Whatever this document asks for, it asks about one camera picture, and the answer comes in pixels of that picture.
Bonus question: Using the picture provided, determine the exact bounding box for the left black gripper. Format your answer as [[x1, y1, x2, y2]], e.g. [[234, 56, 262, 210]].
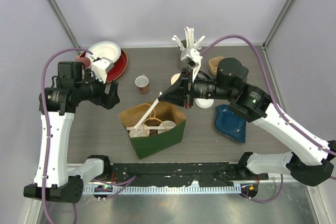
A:
[[75, 68, 120, 109]]

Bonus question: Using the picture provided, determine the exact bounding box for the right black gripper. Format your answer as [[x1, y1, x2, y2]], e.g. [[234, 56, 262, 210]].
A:
[[159, 66, 235, 109]]

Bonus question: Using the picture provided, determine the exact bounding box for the stack of green paper cups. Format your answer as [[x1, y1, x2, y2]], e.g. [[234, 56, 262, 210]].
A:
[[171, 73, 181, 85]]

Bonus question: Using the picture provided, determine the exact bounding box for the straw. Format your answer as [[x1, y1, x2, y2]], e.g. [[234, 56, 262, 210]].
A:
[[126, 125, 167, 131], [134, 92, 162, 130]]

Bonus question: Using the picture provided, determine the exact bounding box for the stack of white lids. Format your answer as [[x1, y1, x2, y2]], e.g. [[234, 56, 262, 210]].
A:
[[195, 98, 214, 109]]

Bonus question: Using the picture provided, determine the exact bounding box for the white cup lid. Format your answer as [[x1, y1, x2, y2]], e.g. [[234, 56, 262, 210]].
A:
[[157, 120, 176, 134], [129, 128, 150, 138]]

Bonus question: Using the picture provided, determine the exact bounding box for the green paper bag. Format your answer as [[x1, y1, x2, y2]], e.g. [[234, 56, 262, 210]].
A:
[[119, 102, 186, 159]]

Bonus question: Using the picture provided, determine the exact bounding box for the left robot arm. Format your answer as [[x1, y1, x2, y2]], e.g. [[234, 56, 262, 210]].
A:
[[24, 61, 120, 204]]

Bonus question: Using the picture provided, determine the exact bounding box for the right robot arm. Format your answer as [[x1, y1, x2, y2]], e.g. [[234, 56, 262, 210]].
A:
[[159, 58, 335, 186]]

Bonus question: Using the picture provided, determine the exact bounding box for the red round tray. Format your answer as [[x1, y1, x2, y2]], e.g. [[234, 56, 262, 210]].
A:
[[75, 50, 128, 83]]

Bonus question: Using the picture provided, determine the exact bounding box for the grey straw holder cup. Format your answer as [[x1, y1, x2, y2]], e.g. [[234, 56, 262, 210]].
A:
[[177, 39, 190, 70]]

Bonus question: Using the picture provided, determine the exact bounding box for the floral pink tumbler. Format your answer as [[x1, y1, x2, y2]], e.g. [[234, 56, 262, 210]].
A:
[[74, 57, 91, 75]]

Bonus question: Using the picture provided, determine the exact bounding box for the cardboard cup carrier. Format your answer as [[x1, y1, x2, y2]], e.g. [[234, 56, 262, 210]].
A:
[[208, 56, 224, 76]]

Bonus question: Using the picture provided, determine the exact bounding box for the white paper plate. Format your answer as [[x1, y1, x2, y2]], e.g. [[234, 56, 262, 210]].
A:
[[88, 41, 121, 63]]

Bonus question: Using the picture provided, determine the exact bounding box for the blue leaf-shaped dish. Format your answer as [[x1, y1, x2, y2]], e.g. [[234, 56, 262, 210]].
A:
[[214, 104, 247, 144]]

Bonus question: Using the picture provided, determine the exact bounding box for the white wrapped straws bundle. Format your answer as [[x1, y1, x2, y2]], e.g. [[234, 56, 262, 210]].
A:
[[172, 27, 205, 52]]

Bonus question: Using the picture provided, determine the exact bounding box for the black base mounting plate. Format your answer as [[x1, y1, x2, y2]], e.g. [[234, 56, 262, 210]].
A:
[[93, 162, 269, 187]]

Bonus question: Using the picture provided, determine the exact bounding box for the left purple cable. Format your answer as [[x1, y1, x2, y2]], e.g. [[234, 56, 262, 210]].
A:
[[40, 47, 137, 224]]

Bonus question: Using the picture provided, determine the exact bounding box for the purple cable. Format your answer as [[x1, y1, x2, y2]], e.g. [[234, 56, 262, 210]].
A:
[[40, 47, 137, 224], [201, 34, 336, 204]]

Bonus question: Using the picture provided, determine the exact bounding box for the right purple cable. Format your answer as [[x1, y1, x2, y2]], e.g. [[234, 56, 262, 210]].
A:
[[201, 34, 336, 204]]

